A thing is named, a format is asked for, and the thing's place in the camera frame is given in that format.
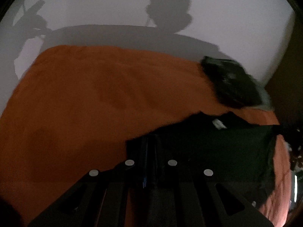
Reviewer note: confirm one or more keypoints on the dark wooden door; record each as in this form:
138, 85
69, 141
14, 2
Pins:
285, 86

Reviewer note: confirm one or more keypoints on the orange fleece bed blanket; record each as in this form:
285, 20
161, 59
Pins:
76, 107

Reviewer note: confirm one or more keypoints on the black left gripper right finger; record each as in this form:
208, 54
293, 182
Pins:
182, 195

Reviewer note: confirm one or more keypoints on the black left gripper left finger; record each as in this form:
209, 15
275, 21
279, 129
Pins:
97, 199

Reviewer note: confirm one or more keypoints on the folded camouflage clothes stack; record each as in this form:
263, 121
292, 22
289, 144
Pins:
233, 87

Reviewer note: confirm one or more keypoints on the black t-shirt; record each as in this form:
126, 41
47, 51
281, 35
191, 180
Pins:
239, 154

